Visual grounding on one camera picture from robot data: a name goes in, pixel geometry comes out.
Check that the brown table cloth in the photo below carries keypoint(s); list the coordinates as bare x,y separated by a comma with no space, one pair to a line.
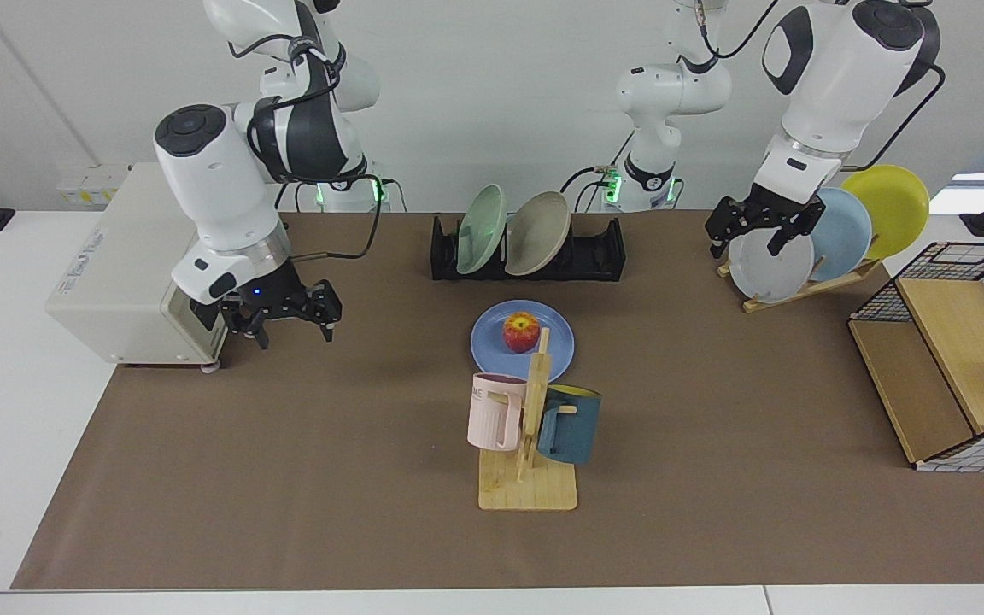
287,495

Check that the pale green plate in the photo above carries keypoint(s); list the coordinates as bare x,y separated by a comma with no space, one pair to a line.
481,229

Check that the yellow plate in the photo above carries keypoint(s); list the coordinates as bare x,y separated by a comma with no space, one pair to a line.
898,205

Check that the pale toaster oven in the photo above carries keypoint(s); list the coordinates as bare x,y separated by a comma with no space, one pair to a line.
108,282

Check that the dark blue mug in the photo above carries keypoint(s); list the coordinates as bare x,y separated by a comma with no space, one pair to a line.
577,427

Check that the black dish rack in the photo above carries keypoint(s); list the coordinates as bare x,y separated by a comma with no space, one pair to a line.
594,256

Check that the wooden plate stand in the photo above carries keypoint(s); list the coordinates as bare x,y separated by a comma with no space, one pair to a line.
834,282

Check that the grey white plate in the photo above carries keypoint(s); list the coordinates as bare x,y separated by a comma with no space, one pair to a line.
770,273

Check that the light blue plate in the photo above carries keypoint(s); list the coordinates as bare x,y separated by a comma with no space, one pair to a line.
846,235

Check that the wooden cup stand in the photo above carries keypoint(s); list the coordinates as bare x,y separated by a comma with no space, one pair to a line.
535,487

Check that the pink mug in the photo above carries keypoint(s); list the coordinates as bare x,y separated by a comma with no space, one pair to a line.
488,414

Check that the white wall socket boxes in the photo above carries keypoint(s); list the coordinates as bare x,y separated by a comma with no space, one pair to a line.
86,188

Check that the red yellow apple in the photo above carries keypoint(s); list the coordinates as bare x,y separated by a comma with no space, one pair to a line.
521,333

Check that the beige plate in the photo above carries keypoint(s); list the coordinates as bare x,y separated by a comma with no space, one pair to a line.
536,232

